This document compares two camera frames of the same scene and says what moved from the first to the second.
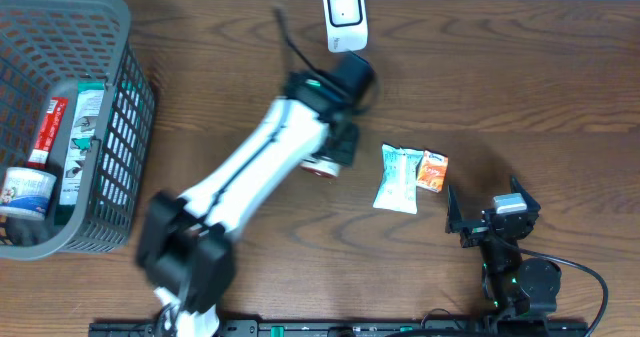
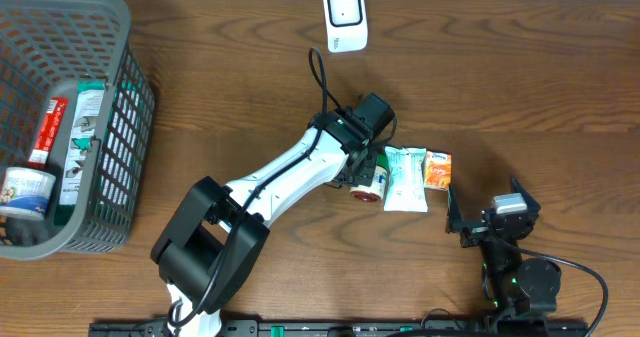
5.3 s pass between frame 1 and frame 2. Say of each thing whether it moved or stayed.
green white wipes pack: moved
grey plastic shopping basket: stayed
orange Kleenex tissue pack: moved
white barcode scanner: stayed
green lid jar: moved
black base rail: stayed
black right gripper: stayed
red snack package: stayed
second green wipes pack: stayed
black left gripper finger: moved
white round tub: stayed
